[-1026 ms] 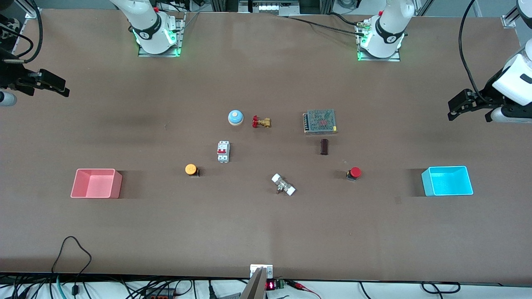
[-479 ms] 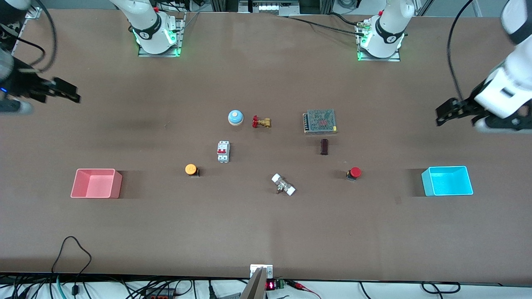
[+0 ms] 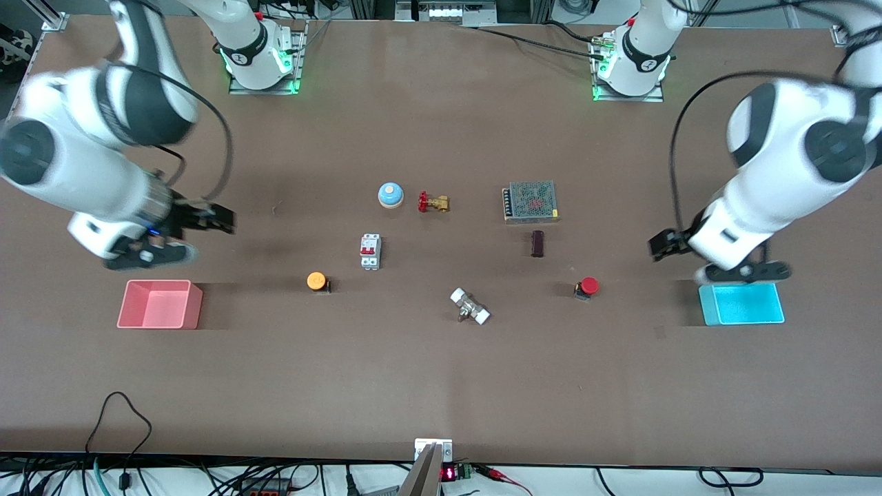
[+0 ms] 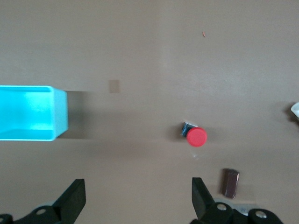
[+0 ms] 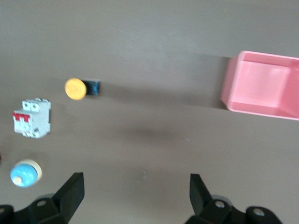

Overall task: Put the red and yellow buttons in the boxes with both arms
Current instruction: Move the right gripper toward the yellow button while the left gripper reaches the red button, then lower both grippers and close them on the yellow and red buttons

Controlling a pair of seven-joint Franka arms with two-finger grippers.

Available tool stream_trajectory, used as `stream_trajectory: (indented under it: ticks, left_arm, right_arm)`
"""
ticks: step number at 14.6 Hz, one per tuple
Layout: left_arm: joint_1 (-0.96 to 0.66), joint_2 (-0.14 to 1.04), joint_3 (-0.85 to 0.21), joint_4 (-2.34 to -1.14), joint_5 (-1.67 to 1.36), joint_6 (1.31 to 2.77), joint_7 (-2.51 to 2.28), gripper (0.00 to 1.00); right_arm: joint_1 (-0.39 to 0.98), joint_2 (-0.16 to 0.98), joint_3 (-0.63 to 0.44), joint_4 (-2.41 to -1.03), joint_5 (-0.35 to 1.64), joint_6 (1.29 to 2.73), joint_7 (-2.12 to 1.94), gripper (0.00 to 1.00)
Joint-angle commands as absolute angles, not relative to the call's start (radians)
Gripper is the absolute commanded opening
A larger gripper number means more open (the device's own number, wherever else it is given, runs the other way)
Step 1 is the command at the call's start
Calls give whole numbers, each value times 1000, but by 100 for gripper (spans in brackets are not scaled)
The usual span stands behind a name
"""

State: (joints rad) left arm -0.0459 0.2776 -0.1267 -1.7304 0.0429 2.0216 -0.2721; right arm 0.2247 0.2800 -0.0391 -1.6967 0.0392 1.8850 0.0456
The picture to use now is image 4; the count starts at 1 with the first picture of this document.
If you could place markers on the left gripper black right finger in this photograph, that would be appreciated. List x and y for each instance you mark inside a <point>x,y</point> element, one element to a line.
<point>203,205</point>

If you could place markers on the white-ended brass pipe fitting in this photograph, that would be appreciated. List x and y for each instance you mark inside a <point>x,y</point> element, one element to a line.
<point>295,109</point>

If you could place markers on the light blue plastic box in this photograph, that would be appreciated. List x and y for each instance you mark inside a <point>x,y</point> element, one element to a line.
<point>35,112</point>

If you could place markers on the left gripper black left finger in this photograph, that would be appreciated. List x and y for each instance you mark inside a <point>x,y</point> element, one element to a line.
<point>67,203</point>

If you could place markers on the dark brown cylindrical capacitor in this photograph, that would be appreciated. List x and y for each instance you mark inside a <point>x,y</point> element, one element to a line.
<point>230,183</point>

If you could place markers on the red push button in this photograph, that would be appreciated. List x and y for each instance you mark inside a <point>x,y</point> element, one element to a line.
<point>197,137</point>

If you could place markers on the beige tape patch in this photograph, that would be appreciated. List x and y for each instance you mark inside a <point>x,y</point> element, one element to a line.
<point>114,86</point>

